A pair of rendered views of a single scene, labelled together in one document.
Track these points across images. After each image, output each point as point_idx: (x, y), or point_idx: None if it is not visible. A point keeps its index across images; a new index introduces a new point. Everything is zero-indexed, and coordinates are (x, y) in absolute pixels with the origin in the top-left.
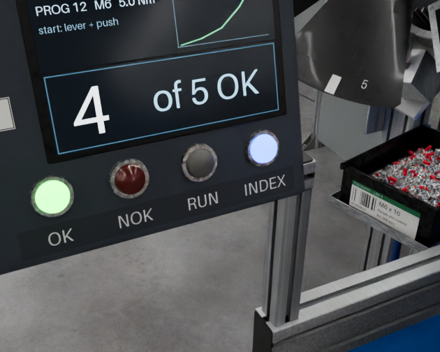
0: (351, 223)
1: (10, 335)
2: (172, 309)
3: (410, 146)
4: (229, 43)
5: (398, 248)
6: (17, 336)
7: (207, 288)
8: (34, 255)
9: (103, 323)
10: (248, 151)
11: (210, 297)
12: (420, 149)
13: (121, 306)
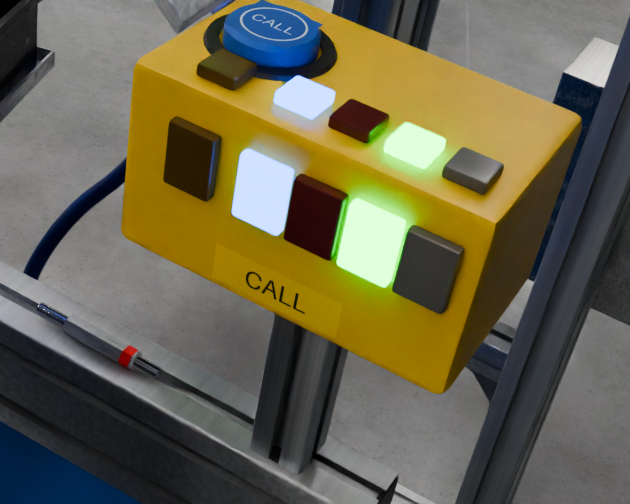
0: None
1: None
2: (172, 302)
3: (0, 14)
4: None
5: (33, 257)
6: None
7: (255, 327)
8: None
9: (82, 240)
10: None
11: (238, 338)
12: None
13: (132, 245)
